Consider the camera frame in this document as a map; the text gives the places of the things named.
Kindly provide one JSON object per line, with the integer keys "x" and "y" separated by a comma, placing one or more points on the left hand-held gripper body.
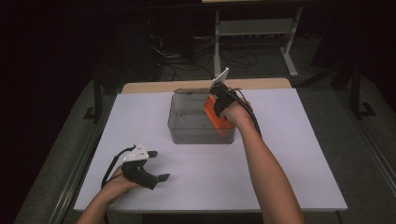
{"x": 137, "y": 155}

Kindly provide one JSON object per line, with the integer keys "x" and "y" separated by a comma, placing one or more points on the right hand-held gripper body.
{"x": 221, "y": 81}

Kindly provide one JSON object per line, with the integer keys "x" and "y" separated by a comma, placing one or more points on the orange phone case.
{"x": 214, "y": 121}

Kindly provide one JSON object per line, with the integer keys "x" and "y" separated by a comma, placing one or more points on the grey transparent storage box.
{"x": 190, "y": 130}

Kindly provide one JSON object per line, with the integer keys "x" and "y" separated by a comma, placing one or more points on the person's right hand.
{"x": 238, "y": 112}

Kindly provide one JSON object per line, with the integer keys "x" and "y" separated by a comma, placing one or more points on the person's left hand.
{"x": 118, "y": 186}

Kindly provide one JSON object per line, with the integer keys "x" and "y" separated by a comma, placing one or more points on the wooden table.
{"x": 264, "y": 84}

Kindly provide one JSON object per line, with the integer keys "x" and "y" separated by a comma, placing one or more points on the black metal stand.
{"x": 97, "y": 93}
{"x": 356, "y": 93}

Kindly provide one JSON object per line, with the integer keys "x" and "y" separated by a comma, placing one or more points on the aluminium floor rail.
{"x": 77, "y": 168}
{"x": 370, "y": 146}

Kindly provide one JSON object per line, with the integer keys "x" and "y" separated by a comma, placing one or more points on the white metal frame desk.
{"x": 255, "y": 28}

